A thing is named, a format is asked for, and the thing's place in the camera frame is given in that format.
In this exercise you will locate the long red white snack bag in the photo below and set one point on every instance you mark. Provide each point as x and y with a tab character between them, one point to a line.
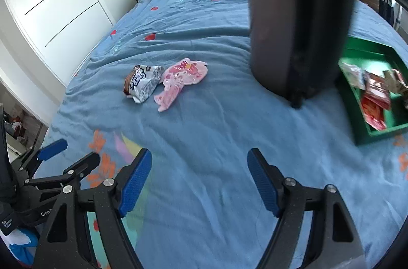
373	114

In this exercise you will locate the black brown electric kettle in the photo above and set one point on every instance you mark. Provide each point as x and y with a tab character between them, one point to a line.
296	44

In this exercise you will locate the brown gold cereal bar packet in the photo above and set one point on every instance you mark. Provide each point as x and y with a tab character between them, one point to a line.
402	90

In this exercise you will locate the silver chocolate cookie packet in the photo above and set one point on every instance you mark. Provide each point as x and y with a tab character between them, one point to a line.
141	82

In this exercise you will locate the white cartoon candy packet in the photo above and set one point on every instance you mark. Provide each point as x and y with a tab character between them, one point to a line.
353	74

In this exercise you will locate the blue patterned bed duvet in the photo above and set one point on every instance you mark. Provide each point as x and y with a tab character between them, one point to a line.
200	207

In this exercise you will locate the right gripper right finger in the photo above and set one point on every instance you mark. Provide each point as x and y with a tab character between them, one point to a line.
333	239

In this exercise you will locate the dark red noodle snack packet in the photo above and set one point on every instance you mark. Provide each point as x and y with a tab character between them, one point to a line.
376	90

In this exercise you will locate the small beige candy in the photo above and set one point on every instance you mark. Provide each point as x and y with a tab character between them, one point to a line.
395	82

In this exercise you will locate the green shallow tray box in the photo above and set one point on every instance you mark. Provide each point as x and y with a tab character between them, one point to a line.
375	58

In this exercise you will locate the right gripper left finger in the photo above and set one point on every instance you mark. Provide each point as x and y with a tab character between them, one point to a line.
66	240

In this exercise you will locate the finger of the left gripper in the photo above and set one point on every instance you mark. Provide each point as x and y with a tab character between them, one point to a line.
26	165
45	188

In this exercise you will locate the pink cartoon snack pouch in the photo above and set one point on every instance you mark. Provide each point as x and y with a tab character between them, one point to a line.
184	73

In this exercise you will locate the dark blue tote bag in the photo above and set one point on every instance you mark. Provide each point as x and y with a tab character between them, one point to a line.
386	11

